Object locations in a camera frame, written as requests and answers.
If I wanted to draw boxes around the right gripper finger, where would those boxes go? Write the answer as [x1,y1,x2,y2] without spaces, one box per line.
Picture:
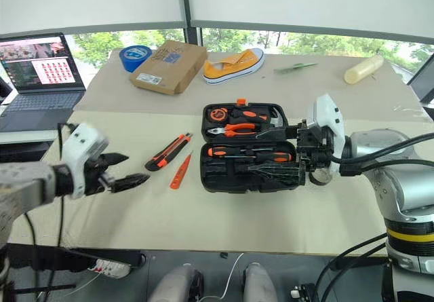
[254,126,290,140]
[248,160,302,183]

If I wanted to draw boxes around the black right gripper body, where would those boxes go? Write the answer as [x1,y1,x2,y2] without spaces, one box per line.
[286,119,336,183]

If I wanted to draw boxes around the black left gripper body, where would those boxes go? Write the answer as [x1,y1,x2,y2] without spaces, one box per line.
[82,152,115,196]

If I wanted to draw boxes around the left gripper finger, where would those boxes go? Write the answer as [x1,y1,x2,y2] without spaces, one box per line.
[111,173,151,195]
[101,152,130,172]

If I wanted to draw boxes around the black plastic tool case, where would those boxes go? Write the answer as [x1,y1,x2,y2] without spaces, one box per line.
[199,98,303,195]

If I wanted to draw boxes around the silver claw hammer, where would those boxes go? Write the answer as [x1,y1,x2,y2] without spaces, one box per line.
[267,107,290,129]

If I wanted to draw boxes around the clear tape roll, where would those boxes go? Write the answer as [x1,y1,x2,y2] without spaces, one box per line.
[307,168,332,187]

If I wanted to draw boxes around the orange black utility knife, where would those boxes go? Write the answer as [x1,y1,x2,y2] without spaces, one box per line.
[144,132,194,172]

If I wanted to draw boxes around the grey brown table paper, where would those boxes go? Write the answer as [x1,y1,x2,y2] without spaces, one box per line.
[72,48,434,124]

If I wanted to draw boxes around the orange voltage tester pen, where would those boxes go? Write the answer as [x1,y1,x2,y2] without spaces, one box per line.
[169,150,195,191]

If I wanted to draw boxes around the long orange black screwdriver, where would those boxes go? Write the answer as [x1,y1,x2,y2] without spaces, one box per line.
[207,145,293,163]

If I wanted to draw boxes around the orange black tape measure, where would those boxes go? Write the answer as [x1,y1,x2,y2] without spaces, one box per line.
[208,107,230,124]

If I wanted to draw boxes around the yellow canvas shoe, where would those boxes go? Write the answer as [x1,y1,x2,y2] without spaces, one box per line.
[201,47,266,86]

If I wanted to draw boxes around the white power strip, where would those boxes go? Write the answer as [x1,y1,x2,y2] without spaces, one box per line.
[87,258,132,280]

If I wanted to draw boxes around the open black laptop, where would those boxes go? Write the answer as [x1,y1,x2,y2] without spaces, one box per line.
[0,32,87,134]

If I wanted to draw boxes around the cream cylindrical roll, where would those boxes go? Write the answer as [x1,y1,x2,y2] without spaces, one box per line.
[343,54,385,86]

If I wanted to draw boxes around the blue tape roll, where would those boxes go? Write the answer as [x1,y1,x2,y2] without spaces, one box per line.
[119,45,153,74]

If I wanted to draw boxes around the brown cardboard box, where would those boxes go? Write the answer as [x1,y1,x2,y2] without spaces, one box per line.
[128,39,209,96]

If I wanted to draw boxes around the grey rounded robot leg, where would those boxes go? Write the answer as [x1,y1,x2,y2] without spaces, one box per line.
[146,263,205,302]
[242,261,279,302]

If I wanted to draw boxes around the dark monitor edge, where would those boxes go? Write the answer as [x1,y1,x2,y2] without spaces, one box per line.
[406,53,434,110]

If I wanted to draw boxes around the white roller blind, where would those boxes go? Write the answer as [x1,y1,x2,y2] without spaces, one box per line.
[185,0,434,45]
[0,0,187,37]

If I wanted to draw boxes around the short orange black screwdriver handle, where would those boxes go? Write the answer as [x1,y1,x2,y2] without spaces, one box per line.
[230,109,271,124]

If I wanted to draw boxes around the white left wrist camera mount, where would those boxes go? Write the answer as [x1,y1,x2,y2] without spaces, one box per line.
[60,122,110,200]

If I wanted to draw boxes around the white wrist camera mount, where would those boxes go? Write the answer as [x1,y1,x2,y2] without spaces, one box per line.
[60,122,110,200]
[306,93,347,178]

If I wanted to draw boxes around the orange handled pliers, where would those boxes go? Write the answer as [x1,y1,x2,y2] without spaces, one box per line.
[207,122,260,138]

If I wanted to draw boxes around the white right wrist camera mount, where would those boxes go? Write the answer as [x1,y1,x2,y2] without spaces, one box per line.
[306,93,347,178]

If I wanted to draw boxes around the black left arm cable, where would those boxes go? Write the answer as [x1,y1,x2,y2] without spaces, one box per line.
[22,122,77,272]

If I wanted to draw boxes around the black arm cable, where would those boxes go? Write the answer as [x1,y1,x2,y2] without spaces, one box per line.
[330,132,434,178]
[22,122,77,272]

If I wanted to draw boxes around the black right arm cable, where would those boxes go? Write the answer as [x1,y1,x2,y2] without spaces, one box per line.
[330,132,434,178]

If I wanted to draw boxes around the black lower body cable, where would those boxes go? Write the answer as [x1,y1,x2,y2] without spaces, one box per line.
[311,231,389,302]

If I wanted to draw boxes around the thin white cable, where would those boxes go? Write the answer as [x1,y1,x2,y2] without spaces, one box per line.
[199,252,245,302]

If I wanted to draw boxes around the dark window frame post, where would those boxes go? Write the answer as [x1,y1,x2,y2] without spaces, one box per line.
[178,0,205,45]

